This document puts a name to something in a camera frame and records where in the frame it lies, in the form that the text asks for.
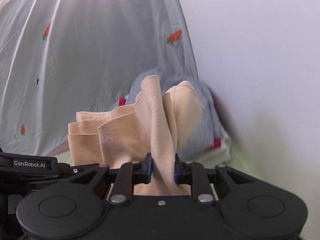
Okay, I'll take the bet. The folded white garment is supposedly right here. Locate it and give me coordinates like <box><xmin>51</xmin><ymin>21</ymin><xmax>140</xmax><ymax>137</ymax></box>
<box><xmin>130</xmin><ymin>86</ymin><xmax>231</xmax><ymax>169</ymax></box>

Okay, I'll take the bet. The folded grey garment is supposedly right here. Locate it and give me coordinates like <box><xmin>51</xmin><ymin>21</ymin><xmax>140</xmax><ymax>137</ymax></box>
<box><xmin>126</xmin><ymin>68</ymin><xmax>223</xmax><ymax>160</ymax></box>

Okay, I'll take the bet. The beige long sleeve garment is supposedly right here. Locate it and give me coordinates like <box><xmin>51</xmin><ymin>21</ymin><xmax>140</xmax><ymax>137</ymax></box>
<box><xmin>68</xmin><ymin>75</ymin><xmax>203</xmax><ymax>196</ymax></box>

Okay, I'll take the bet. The grey carrot print sheet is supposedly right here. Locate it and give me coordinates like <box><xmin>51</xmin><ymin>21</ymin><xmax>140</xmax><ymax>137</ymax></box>
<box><xmin>1</xmin><ymin>0</ymin><xmax>197</xmax><ymax>155</ymax></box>

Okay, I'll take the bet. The green grid cutting mat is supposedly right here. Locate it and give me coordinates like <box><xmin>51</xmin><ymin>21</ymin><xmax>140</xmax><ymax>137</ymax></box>
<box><xmin>51</xmin><ymin>139</ymin><xmax>320</xmax><ymax>240</ymax></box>

